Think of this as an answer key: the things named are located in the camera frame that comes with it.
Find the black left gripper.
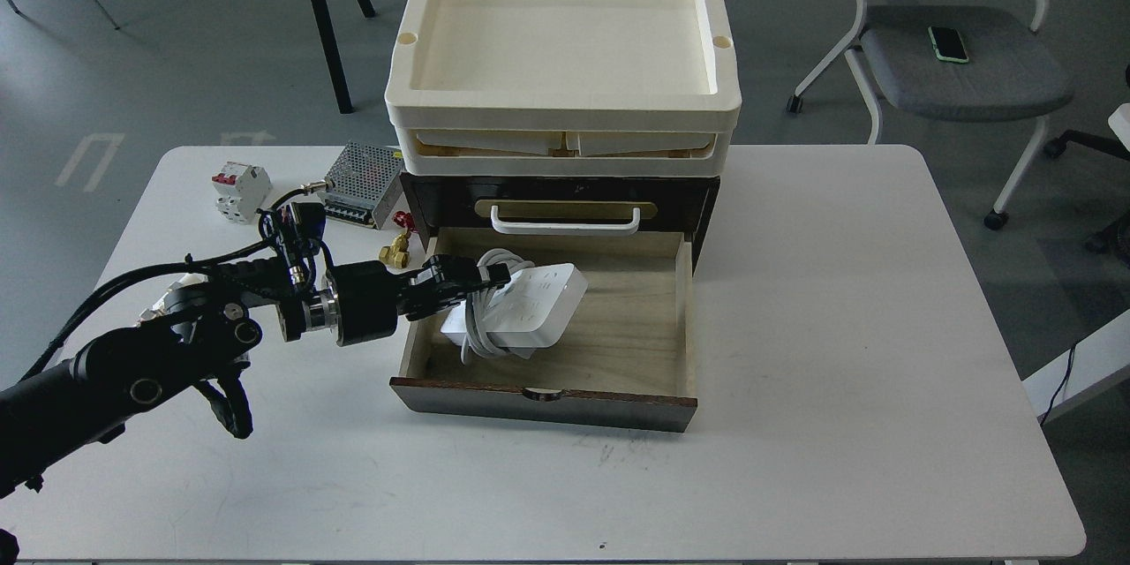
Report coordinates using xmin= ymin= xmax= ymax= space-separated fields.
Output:
xmin=331 ymin=254 xmax=511 ymax=346

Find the white power strip with cable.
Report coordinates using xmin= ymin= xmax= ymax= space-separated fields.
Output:
xmin=441 ymin=247 xmax=588 ymax=366

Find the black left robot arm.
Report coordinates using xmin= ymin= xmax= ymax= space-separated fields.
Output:
xmin=1 ymin=193 xmax=511 ymax=495

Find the metal mesh power supply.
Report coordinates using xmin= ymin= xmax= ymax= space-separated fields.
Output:
xmin=319 ymin=142 xmax=405 ymax=231

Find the cream lower plastic tray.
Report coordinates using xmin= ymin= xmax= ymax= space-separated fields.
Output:
xmin=396 ymin=128 xmax=732 ymax=177

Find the cream plastic tray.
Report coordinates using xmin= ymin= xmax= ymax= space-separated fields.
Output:
xmin=396 ymin=128 xmax=732 ymax=177
xmin=385 ymin=0 xmax=742 ymax=133

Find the open wooden drawer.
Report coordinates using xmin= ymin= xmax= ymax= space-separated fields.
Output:
xmin=390 ymin=228 xmax=698 ymax=433

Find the white red circuit breaker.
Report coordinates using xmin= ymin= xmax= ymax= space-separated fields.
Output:
xmin=211 ymin=162 xmax=272 ymax=224

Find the silver white pipe fitting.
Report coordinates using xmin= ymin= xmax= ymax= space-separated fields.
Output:
xmin=136 ymin=273 xmax=208 ymax=325

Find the green cased smartphone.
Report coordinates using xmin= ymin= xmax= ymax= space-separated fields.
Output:
xmin=927 ymin=26 xmax=971 ymax=64

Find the grey office chair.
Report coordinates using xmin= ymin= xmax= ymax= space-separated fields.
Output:
xmin=786 ymin=0 xmax=1074 ymax=231

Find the white side table edge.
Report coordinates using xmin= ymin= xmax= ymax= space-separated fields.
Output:
xmin=1022 ymin=311 xmax=1129 ymax=425

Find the brass valve red handle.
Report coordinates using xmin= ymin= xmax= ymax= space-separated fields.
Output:
xmin=379 ymin=210 xmax=418 ymax=270

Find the white drawer handle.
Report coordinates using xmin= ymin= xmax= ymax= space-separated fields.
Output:
xmin=492 ymin=206 xmax=642 ymax=237

